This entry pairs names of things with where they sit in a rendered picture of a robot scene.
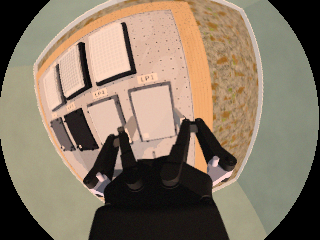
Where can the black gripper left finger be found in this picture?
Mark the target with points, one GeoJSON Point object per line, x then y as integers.
{"type": "Point", "coordinates": [101, 173]}

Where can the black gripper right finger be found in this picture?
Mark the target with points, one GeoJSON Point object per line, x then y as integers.
{"type": "Point", "coordinates": [220, 163]}

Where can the beige wedge-shaped block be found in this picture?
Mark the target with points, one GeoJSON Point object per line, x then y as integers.
{"type": "Point", "coordinates": [118, 171]}

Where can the dark grey rectangular plate with black pegs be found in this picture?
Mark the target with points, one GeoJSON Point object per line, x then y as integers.
{"type": "Point", "coordinates": [62, 135]}

